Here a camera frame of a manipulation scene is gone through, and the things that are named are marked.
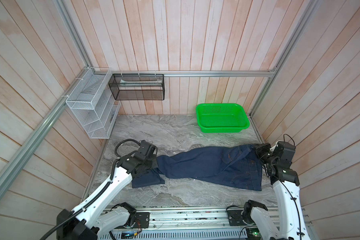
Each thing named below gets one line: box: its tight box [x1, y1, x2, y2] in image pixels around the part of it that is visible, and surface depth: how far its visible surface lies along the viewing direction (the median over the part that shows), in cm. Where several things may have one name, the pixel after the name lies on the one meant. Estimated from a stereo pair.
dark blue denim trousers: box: [131, 144, 263, 192], surface depth 90 cm
